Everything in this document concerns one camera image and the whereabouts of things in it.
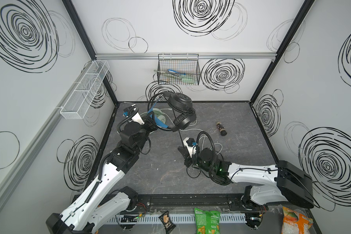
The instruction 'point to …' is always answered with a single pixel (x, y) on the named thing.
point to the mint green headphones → (159, 114)
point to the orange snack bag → (294, 223)
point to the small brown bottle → (223, 131)
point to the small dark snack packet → (165, 219)
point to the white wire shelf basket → (74, 107)
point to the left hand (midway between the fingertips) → (154, 111)
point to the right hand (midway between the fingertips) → (176, 150)
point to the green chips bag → (207, 222)
